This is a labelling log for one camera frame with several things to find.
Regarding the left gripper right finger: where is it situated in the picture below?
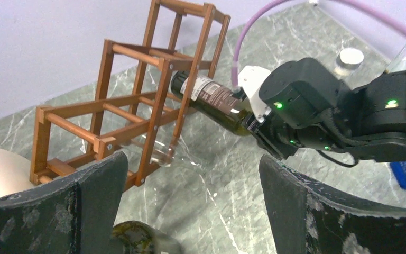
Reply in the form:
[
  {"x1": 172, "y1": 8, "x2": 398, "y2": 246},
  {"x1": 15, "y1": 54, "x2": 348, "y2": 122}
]
[{"x1": 259, "y1": 155, "x2": 406, "y2": 253}]

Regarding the brown wooden wine rack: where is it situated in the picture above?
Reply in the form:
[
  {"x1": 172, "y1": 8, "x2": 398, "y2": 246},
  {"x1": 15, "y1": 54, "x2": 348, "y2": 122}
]
[{"x1": 29, "y1": 1, "x2": 230, "y2": 189}]

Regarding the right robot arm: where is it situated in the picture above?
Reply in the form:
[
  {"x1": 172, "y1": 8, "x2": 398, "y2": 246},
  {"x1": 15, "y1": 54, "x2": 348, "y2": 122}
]
[{"x1": 242, "y1": 58, "x2": 406, "y2": 162}]

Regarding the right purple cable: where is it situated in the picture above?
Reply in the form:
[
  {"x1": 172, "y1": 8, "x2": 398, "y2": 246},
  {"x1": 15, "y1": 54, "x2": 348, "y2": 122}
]
[{"x1": 230, "y1": 0, "x2": 406, "y2": 88}]

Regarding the cream orange cylindrical box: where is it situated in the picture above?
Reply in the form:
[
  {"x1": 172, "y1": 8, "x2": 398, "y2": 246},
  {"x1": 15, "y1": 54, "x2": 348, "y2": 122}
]
[{"x1": 0, "y1": 149, "x2": 34, "y2": 198}]

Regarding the clear round bottle red label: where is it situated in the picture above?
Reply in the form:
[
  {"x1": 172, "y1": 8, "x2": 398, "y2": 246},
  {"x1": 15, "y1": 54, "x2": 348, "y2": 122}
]
[{"x1": 334, "y1": 47, "x2": 364, "y2": 78}]

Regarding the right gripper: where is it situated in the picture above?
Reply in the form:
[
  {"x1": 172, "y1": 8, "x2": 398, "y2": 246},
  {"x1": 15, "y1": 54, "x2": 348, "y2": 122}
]
[{"x1": 242, "y1": 112, "x2": 298, "y2": 160}]

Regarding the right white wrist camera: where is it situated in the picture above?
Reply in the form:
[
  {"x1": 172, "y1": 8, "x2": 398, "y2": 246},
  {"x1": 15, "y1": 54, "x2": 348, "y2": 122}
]
[{"x1": 238, "y1": 66, "x2": 271, "y2": 123}]

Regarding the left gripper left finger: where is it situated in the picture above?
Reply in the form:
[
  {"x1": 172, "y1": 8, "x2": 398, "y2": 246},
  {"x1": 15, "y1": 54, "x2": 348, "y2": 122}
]
[{"x1": 0, "y1": 152, "x2": 128, "y2": 253}]

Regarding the clear glass bottle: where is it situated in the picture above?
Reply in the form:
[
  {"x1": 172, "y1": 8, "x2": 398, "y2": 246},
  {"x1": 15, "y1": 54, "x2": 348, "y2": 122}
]
[{"x1": 121, "y1": 139, "x2": 173, "y2": 167}]

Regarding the green wine bottle tan label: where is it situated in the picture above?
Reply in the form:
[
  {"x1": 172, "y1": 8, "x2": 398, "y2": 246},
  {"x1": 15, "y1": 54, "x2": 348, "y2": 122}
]
[{"x1": 189, "y1": 75, "x2": 252, "y2": 137}]

